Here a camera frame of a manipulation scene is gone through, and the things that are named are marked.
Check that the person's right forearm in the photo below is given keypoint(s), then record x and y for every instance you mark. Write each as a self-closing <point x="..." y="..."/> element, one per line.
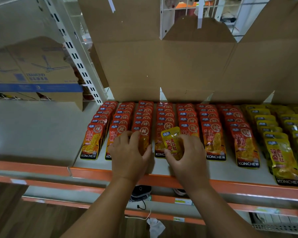
<point x="218" y="215"/>

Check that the large brown cardboard box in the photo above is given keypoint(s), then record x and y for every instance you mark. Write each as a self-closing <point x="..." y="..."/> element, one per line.
<point x="270" y="59"/>
<point x="144" y="64"/>

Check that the white crumpled paper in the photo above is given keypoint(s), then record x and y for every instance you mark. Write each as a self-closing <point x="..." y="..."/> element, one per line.
<point x="155" y="228"/>

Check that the person's right thumb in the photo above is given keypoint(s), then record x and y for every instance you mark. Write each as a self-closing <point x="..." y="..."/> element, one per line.
<point x="169" y="156"/>

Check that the rows of yellow packets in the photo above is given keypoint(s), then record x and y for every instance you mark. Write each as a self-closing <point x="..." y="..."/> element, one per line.
<point x="281" y="148"/>

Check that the person's left thumb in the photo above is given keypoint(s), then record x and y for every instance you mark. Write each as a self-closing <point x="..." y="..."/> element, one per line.
<point x="148" y="154"/>

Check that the person's right hand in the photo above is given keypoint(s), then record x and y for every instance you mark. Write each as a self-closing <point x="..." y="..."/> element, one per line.
<point x="191" y="168"/>

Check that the white slotted shelf upright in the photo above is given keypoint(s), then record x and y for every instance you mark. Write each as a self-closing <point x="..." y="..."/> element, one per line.
<point x="77" y="54"/>

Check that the grey shelf with orange beam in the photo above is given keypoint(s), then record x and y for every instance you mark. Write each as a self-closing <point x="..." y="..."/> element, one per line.
<point x="39" y="136"/>

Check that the rows of red snack packets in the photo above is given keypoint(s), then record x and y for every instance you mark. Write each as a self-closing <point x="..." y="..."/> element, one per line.
<point x="214" y="136"/>

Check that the cardboard box with fan print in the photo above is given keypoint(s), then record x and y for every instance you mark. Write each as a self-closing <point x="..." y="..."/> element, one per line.
<point x="32" y="71"/>

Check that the person's left forearm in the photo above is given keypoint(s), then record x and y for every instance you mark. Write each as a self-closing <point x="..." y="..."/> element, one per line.
<point x="101" y="213"/>

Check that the yellow snack packet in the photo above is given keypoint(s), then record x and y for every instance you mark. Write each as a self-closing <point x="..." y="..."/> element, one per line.
<point x="170" y="137"/>

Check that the person's left hand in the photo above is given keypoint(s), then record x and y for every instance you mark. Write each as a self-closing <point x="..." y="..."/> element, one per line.
<point x="129" y="161"/>

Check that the white plastic crate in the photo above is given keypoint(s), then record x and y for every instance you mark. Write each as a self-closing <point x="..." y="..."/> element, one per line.
<point x="280" y="224"/>

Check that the shelf price label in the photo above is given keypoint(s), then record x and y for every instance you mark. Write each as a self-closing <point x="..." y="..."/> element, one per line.
<point x="18" y="181"/>
<point x="267" y="210"/>
<point x="183" y="201"/>
<point x="179" y="219"/>

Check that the lower shelf with orange beam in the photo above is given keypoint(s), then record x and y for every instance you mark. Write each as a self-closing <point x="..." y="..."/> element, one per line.
<point x="94" y="198"/>

